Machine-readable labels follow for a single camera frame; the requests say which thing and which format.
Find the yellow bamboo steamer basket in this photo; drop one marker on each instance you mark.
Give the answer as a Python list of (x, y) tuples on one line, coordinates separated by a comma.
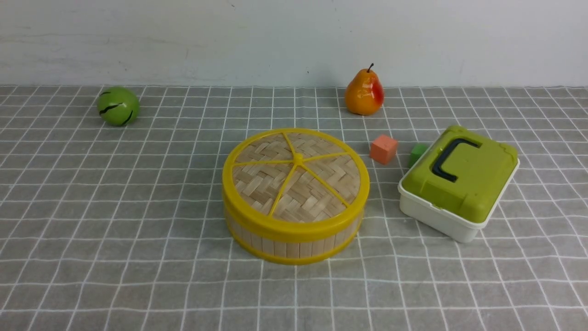
[(291, 243)]

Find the grey checked tablecloth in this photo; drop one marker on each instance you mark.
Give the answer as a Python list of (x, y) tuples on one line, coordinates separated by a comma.
[(121, 229)]

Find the yellow bamboo steamer lid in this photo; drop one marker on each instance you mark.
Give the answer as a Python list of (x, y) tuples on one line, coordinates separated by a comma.
[(295, 184)]

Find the green toy watermelon ball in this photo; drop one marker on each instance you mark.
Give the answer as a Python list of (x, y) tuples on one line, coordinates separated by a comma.
[(118, 106)]

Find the green lidded white box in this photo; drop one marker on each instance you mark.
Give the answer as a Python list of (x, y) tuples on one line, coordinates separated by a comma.
[(456, 184)]

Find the orange cube block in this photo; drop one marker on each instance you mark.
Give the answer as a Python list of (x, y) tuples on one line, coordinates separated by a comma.
[(383, 149)]

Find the orange red toy pear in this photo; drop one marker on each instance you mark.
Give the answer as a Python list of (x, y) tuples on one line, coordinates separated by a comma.
[(365, 94)]

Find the green cube block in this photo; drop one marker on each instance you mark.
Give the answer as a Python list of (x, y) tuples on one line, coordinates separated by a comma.
[(417, 152)]

